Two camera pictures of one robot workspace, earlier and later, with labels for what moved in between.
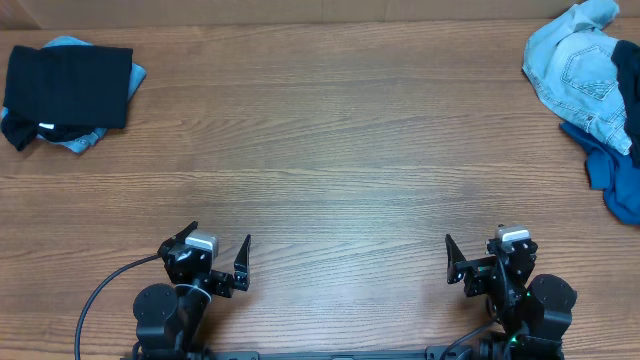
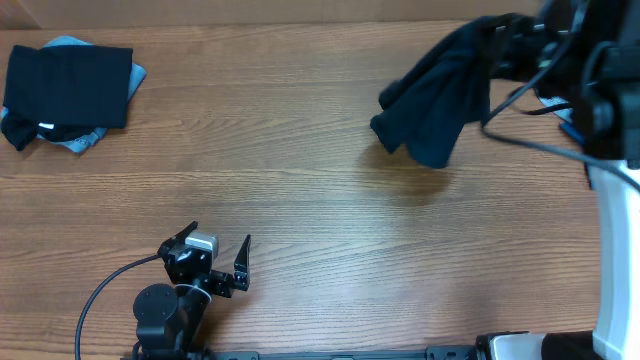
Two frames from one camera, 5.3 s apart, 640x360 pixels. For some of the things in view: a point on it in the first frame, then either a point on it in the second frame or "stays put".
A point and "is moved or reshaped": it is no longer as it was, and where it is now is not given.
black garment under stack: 21,132 stays put
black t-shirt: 626,55 is moved or reshaped
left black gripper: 209,275 stays put
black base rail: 436,353 stays put
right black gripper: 484,270 -> 503,46
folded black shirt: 68,87 stays put
